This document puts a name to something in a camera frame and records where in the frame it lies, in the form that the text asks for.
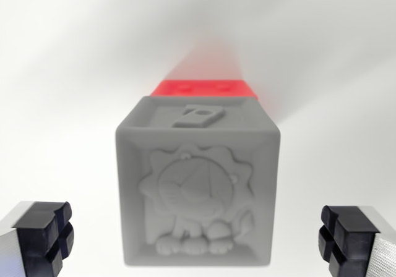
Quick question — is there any grey embossed lion cube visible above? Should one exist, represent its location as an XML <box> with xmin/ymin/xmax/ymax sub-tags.
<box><xmin>114</xmin><ymin>95</ymin><xmax>282</xmax><ymax>267</ymax></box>

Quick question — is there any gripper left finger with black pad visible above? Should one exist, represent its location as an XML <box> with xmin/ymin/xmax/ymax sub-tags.
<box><xmin>0</xmin><ymin>200</ymin><xmax>75</xmax><ymax>277</ymax></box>

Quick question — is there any red plastic cube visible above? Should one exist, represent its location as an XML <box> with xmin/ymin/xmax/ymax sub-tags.
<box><xmin>150</xmin><ymin>79</ymin><xmax>259</xmax><ymax>101</ymax></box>

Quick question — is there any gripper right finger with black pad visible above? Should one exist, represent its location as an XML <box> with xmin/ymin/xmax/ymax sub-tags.
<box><xmin>317</xmin><ymin>204</ymin><xmax>396</xmax><ymax>277</ymax></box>

